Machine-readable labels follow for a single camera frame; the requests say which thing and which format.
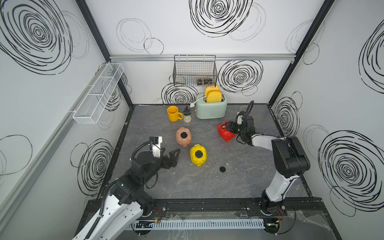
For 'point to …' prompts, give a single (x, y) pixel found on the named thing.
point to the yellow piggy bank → (195, 160)
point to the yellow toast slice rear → (211, 88)
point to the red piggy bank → (226, 135)
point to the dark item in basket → (207, 81)
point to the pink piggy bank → (184, 142)
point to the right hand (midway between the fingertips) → (229, 124)
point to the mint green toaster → (211, 110)
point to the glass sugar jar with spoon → (187, 116)
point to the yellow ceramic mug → (173, 113)
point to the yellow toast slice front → (214, 97)
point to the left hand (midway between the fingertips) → (172, 150)
